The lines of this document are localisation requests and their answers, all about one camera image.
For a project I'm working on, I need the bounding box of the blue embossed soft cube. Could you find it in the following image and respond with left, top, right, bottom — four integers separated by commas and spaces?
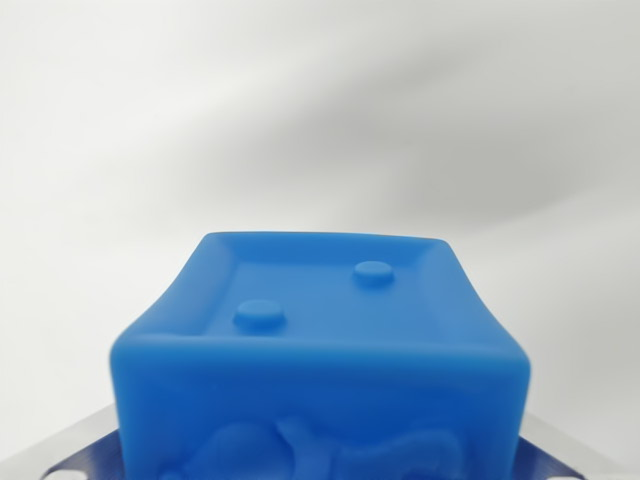
108, 230, 533, 480

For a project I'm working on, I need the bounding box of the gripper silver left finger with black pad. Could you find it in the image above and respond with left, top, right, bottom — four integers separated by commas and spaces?
0, 404, 129, 480

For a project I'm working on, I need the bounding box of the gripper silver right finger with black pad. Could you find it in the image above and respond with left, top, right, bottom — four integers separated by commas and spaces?
509, 410, 640, 480

